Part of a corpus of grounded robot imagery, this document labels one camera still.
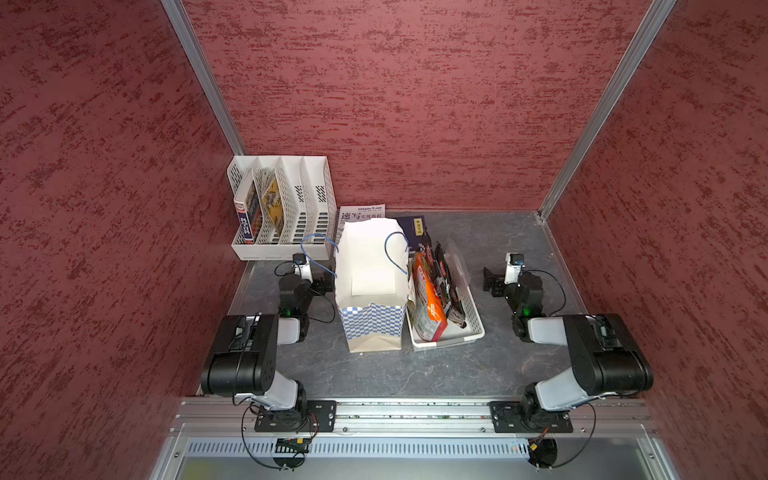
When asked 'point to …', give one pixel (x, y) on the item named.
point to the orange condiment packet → (428, 316)
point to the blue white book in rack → (249, 212)
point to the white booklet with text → (357, 213)
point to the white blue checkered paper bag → (372, 289)
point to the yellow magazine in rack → (272, 196)
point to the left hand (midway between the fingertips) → (316, 271)
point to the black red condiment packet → (448, 285)
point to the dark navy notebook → (415, 231)
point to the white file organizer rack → (309, 207)
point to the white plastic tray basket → (473, 328)
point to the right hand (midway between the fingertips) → (498, 271)
